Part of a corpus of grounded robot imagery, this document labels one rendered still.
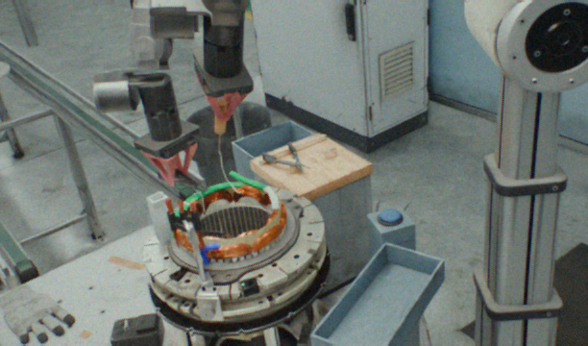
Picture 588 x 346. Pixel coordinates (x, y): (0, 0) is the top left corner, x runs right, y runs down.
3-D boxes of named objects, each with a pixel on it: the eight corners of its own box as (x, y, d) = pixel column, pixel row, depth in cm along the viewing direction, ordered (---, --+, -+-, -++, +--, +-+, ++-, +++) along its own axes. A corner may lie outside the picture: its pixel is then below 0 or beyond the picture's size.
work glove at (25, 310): (-8, 301, 157) (-12, 293, 156) (43, 277, 163) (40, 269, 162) (25, 356, 140) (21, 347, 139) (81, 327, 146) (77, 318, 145)
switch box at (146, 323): (119, 335, 142) (113, 315, 139) (165, 329, 142) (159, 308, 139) (114, 357, 137) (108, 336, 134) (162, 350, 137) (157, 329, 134)
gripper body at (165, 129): (134, 150, 115) (124, 112, 111) (178, 126, 121) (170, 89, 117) (158, 160, 111) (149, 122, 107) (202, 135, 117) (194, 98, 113)
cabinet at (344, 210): (266, 261, 158) (252, 169, 145) (329, 232, 166) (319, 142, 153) (311, 304, 144) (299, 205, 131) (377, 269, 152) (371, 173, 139)
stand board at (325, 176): (251, 169, 146) (249, 160, 144) (320, 141, 154) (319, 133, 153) (299, 206, 131) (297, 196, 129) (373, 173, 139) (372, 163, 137)
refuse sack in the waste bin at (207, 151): (183, 187, 307) (166, 121, 289) (250, 158, 326) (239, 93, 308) (226, 220, 279) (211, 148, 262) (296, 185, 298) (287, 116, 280)
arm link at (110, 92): (153, 35, 105) (165, 37, 113) (81, 40, 105) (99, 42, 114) (162, 110, 106) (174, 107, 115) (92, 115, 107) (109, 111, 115)
